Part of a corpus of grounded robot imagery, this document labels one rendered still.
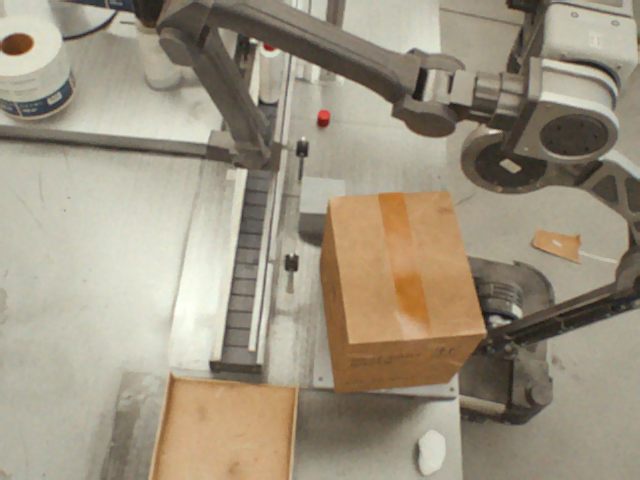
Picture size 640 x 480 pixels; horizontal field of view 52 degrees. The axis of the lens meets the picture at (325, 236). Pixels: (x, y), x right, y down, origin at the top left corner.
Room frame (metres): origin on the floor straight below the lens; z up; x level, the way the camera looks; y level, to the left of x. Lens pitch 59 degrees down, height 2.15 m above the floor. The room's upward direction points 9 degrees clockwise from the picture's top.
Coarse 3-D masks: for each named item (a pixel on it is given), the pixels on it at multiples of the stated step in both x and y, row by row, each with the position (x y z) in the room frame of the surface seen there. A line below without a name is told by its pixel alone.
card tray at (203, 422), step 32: (192, 384) 0.41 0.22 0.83; (224, 384) 0.42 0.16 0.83; (256, 384) 0.43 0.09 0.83; (192, 416) 0.34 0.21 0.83; (224, 416) 0.35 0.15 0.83; (256, 416) 0.36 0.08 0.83; (288, 416) 0.37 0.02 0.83; (160, 448) 0.28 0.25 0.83; (192, 448) 0.28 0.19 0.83; (224, 448) 0.29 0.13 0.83; (256, 448) 0.30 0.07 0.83; (288, 448) 0.31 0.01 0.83
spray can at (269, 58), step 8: (264, 48) 1.15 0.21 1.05; (272, 48) 1.15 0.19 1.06; (264, 56) 1.14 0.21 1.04; (272, 56) 1.14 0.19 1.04; (280, 56) 1.16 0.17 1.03; (264, 64) 1.14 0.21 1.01; (272, 64) 1.14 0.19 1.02; (264, 72) 1.14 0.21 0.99; (272, 72) 1.14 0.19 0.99; (264, 80) 1.14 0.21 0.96; (272, 80) 1.14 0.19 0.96; (264, 88) 1.14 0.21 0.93; (272, 88) 1.14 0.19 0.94; (264, 96) 1.14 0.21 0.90; (272, 96) 1.14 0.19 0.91
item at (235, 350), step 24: (288, 72) 1.26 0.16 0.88; (264, 192) 0.87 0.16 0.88; (240, 216) 0.79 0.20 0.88; (264, 216) 0.80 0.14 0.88; (240, 240) 0.73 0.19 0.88; (240, 264) 0.67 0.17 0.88; (240, 288) 0.62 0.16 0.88; (240, 312) 0.56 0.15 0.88; (240, 336) 0.51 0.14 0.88; (216, 360) 0.45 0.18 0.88; (240, 360) 0.46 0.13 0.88
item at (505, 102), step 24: (480, 72) 0.73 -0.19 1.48; (504, 72) 0.72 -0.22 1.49; (528, 72) 0.71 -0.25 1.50; (480, 96) 0.68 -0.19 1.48; (504, 96) 0.68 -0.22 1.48; (528, 96) 0.66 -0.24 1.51; (480, 120) 0.67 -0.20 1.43; (504, 120) 0.66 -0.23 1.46; (528, 120) 0.66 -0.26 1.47; (504, 144) 0.66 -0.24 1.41
